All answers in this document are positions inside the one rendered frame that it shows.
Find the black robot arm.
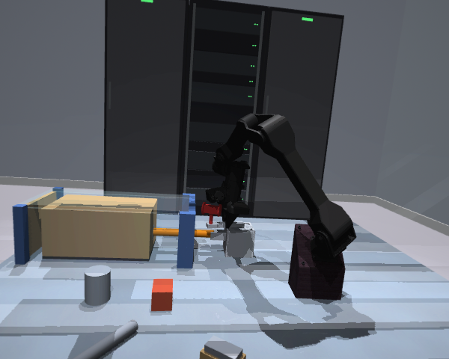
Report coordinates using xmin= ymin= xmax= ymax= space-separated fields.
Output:
xmin=212 ymin=113 xmax=356 ymax=263

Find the grey cylinder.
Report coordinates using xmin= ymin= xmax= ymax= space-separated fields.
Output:
xmin=85 ymin=266 xmax=111 ymax=306

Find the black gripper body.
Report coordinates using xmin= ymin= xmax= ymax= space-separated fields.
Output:
xmin=219 ymin=179 xmax=250 ymax=215

